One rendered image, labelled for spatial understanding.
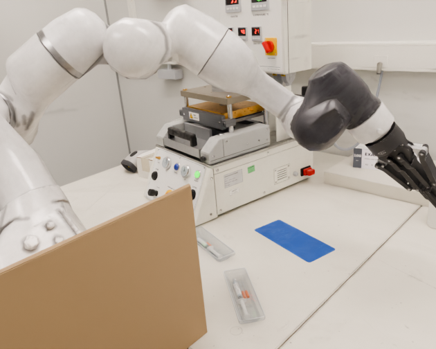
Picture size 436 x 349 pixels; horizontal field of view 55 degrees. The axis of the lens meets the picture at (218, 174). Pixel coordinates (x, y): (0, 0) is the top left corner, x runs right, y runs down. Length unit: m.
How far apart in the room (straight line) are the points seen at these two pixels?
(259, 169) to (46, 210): 0.79
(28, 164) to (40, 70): 0.17
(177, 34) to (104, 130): 2.12
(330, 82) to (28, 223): 0.61
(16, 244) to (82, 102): 2.08
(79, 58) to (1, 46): 1.76
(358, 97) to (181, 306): 0.53
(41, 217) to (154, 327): 0.28
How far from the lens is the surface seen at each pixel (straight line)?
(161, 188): 1.47
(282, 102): 0.96
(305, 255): 1.14
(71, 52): 0.84
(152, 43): 0.77
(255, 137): 1.37
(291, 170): 1.51
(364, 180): 1.50
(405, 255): 1.18
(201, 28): 0.82
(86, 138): 2.84
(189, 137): 1.33
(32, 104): 0.89
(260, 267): 1.10
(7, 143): 0.86
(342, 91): 0.87
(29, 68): 0.86
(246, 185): 1.38
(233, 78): 0.83
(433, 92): 1.68
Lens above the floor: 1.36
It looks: 21 degrees down
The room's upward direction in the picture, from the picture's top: 5 degrees counter-clockwise
